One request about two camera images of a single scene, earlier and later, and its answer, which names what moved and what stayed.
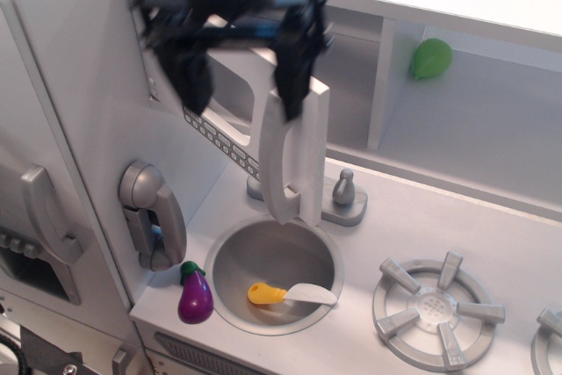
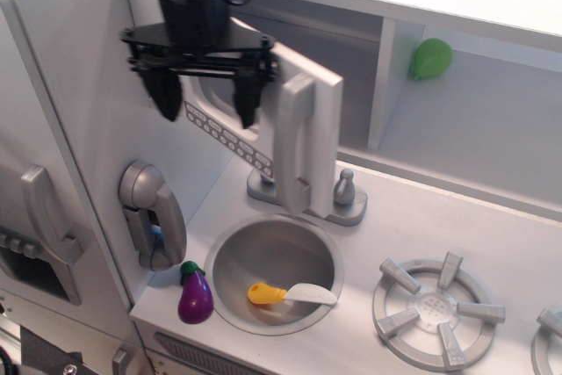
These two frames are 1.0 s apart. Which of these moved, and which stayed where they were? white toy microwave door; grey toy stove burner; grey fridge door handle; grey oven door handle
Moved: white toy microwave door
Stayed: grey toy stove burner; grey oven door handle; grey fridge door handle
